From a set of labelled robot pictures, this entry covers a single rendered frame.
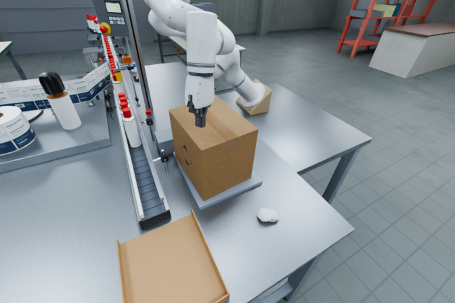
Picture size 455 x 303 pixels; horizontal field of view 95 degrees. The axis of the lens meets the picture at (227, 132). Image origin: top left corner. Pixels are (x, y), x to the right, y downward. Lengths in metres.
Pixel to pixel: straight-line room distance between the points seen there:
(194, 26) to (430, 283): 2.08
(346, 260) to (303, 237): 1.05
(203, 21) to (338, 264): 1.72
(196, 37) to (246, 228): 0.66
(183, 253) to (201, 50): 0.64
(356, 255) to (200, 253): 1.39
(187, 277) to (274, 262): 0.28
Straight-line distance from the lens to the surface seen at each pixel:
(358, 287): 1.87
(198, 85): 0.62
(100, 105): 1.59
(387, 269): 2.04
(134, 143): 1.10
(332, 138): 1.38
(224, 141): 0.71
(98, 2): 1.40
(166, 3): 0.76
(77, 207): 1.04
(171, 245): 0.82
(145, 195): 0.90
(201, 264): 0.79
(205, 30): 0.62
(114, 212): 0.96
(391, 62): 6.05
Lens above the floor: 1.56
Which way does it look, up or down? 36 degrees down
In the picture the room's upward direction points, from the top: 3 degrees clockwise
